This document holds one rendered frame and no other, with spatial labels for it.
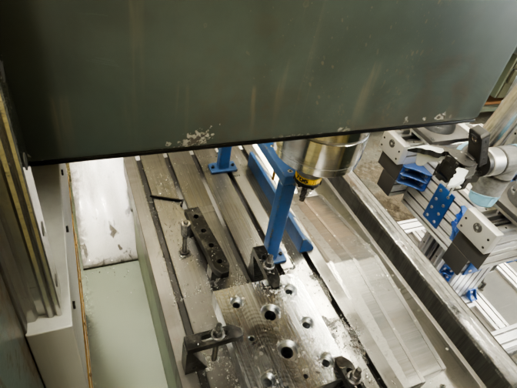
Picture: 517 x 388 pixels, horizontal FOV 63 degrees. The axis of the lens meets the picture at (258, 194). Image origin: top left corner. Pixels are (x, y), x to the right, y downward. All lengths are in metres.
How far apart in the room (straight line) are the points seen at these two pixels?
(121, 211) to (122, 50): 1.26
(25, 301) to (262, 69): 0.35
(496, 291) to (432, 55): 2.09
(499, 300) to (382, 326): 1.22
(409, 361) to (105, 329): 0.93
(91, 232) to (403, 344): 1.12
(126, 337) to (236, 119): 1.03
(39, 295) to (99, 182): 1.23
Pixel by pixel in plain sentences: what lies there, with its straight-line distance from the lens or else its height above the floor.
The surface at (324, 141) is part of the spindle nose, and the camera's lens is 0.67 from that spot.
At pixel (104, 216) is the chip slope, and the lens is 1.65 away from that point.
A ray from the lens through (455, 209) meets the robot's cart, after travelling 1.81.
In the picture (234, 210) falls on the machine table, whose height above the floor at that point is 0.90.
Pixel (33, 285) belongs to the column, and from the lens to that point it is 0.49.
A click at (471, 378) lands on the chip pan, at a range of 1.57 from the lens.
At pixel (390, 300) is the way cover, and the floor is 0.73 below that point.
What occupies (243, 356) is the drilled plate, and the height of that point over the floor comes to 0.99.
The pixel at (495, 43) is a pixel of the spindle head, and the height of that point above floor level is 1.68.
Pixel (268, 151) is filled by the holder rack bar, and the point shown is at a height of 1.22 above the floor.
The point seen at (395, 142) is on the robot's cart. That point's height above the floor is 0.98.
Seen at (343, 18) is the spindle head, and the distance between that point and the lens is 0.51.
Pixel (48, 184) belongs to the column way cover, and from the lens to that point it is 0.68.
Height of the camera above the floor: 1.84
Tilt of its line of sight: 40 degrees down
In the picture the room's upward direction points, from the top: 11 degrees clockwise
